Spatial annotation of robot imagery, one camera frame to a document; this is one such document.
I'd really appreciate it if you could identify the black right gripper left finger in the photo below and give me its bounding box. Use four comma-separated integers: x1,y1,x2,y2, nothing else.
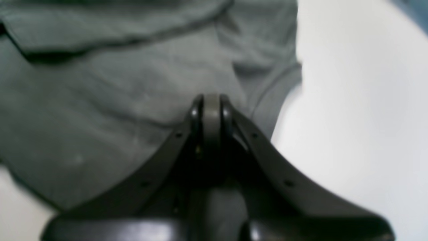
41,95,204,241

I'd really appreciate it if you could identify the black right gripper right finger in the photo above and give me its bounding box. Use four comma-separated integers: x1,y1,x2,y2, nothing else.
219,95,395,241

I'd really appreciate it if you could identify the dark grey T-shirt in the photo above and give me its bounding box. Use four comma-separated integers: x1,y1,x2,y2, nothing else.
1,0,302,210

